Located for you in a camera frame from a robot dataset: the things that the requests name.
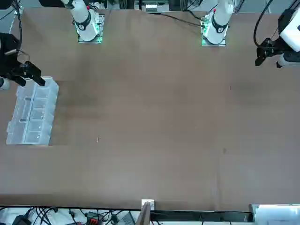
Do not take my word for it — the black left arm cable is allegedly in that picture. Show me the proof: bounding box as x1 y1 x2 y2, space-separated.
254 0 275 47

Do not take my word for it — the grey power strip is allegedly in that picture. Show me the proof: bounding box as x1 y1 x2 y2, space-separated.
144 2 158 13

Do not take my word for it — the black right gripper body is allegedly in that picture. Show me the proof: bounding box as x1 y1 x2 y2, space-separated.
0 32 22 82

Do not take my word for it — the grey power adapter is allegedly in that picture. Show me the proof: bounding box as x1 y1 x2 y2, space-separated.
118 211 136 225

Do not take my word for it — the silver white box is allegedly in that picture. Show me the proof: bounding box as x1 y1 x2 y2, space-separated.
248 203 300 225

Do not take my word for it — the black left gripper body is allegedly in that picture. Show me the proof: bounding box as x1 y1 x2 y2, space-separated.
267 38 287 58

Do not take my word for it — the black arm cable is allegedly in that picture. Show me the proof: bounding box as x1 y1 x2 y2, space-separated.
13 0 31 61
254 0 275 47

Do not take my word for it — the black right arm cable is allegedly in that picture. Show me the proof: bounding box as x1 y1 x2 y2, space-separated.
13 0 31 61

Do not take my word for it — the red and black connector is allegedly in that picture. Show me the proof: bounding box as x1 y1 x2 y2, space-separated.
84 211 101 225

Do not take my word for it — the transparent plastic compartment box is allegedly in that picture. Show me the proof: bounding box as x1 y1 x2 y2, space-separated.
5 75 60 146

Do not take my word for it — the small white bracket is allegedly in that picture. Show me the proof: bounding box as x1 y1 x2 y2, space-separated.
141 199 156 211

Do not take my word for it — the large black power adapter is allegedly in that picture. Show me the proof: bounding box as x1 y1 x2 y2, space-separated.
11 213 33 225

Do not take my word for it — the wooden slat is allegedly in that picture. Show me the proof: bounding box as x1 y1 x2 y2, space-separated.
136 201 151 225

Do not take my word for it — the black cable on table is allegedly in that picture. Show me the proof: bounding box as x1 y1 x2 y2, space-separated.
146 11 208 29

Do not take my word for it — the long black cable duct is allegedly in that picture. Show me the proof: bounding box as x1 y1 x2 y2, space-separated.
150 210 253 221

